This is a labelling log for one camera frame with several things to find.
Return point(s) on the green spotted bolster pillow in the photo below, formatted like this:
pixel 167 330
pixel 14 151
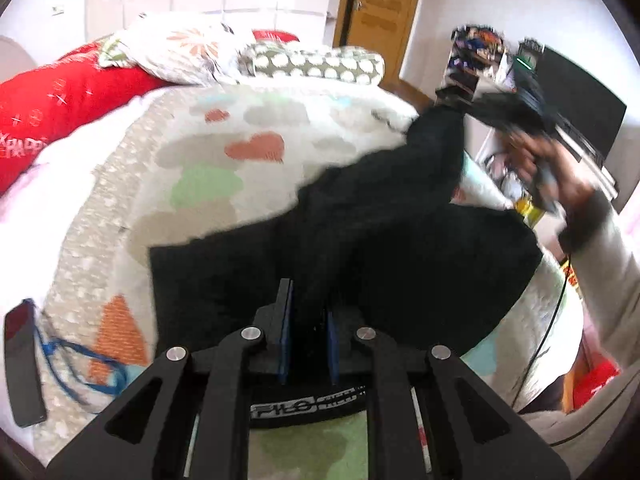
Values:
pixel 310 62

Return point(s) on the red bag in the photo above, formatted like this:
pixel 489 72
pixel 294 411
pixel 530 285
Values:
pixel 597 382

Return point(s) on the person's right hand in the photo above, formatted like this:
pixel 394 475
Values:
pixel 555 157

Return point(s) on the yellow container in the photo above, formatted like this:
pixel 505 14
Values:
pixel 530 210

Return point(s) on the wooden door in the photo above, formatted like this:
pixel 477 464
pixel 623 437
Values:
pixel 382 10

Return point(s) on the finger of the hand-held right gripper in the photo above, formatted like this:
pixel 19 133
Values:
pixel 455 91

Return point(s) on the black television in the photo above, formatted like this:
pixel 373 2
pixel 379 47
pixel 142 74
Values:
pixel 580 95

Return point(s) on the dark smartphone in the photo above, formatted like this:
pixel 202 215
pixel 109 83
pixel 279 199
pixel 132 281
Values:
pixel 22 360

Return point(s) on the white television cabinet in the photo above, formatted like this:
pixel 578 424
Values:
pixel 587 160

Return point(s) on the white wall socket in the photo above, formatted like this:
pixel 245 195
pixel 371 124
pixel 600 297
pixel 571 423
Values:
pixel 59 10

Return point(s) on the white bed sheet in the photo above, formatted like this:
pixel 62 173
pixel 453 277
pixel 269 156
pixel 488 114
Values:
pixel 40 190

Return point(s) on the black pants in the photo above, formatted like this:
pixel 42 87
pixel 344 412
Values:
pixel 375 220

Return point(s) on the round pale headboard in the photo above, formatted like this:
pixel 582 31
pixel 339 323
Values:
pixel 15 52

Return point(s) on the cluttered shelf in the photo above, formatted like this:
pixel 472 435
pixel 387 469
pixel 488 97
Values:
pixel 480 47

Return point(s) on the red printed pillow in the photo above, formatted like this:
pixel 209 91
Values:
pixel 65 95
pixel 275 36

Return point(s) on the person's right forearm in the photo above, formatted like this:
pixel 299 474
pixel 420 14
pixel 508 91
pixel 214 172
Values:
pixel 600 270

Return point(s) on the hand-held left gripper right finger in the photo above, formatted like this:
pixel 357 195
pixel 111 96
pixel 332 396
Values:
pixel 332 347

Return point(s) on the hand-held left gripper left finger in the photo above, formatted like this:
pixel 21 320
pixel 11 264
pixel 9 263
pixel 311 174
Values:
pixel 285 332

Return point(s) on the white floral pillow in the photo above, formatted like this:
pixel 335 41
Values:
pixel 185 45

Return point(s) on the heart-patterned quilt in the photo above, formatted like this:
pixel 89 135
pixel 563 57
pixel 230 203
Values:
pixel 200 135

